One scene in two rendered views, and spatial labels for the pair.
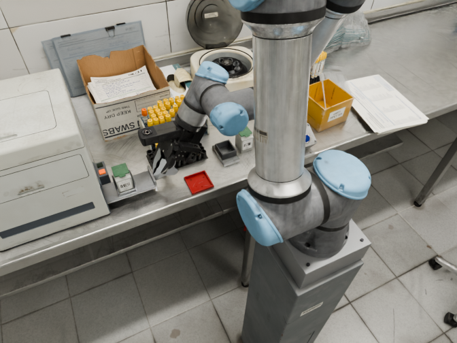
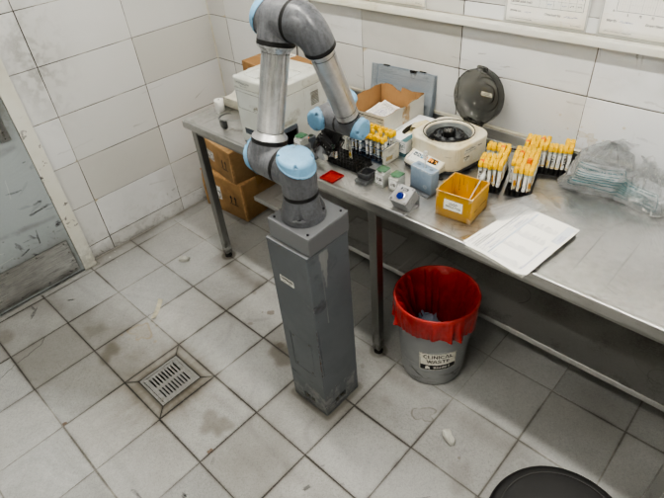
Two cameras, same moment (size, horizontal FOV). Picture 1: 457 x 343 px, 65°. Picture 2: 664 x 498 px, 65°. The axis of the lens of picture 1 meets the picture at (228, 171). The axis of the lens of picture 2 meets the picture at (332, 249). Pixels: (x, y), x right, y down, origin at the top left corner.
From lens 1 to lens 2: 1.63 m
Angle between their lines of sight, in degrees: 52
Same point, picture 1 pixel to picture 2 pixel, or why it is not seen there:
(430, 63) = not seen: outside the picture
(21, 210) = (253, 121)
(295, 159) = (261, 119)
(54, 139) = not seen: hidden behind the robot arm
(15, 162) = (254, 90)
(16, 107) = not seen: hidden behind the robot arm
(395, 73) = (606, 246)
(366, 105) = (503, 229)
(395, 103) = (530, 248)
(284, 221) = (250, 152)
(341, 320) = (384, 443)
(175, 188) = (320, 170)
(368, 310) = (411, 467)
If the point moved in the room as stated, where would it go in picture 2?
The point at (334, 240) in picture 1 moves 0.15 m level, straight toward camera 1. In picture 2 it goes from (286, 209) to (241, 207)
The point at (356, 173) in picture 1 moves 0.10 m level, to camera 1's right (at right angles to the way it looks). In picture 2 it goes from (292, 159) to (302, 175)
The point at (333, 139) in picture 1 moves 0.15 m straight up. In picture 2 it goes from (434, 222) to (436, 185)
